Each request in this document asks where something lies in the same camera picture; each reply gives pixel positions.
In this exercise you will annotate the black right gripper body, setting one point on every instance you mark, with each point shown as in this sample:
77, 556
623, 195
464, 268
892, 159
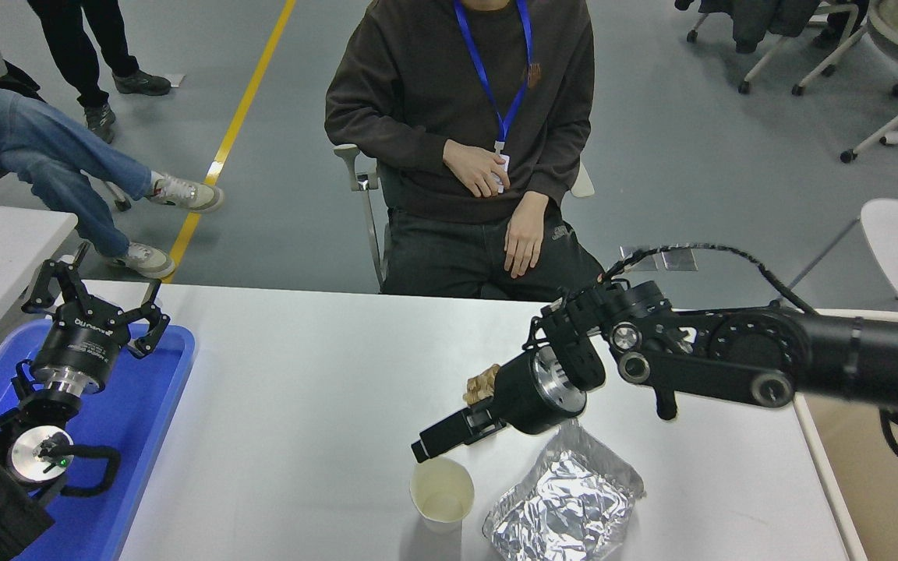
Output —
523, 397

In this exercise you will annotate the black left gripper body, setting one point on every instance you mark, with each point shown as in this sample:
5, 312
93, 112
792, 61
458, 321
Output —
79, 339

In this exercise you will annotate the white paper cup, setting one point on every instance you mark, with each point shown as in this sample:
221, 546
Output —
441, 491

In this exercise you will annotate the silver foil tray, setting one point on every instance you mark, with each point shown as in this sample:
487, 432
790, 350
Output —
566, 499

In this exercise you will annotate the person's left hand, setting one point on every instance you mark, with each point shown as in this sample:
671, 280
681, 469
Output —
525, 234

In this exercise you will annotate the person's right hand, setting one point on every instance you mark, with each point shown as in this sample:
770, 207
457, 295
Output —
474, 167

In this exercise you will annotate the crumpled tan paper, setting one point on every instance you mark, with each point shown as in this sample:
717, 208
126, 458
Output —
480, 383

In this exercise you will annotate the blue plastic tray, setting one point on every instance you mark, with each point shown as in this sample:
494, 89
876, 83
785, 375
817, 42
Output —
129, 436

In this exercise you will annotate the person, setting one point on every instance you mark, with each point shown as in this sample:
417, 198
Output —
44, 148
418, 78
67, 47

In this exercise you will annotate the metal floor plate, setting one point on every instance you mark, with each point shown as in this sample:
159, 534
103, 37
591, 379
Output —
678, 261
644, 263

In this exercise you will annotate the white paper scrap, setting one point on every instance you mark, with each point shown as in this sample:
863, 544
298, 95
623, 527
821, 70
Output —
178, 79

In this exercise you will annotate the white and grey office chair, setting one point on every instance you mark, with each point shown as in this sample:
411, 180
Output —
348, 160

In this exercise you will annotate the large pale bin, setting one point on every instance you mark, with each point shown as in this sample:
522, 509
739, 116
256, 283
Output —
870, 483

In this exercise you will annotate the white-legged office chair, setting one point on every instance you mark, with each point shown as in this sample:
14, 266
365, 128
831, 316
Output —
765, 65

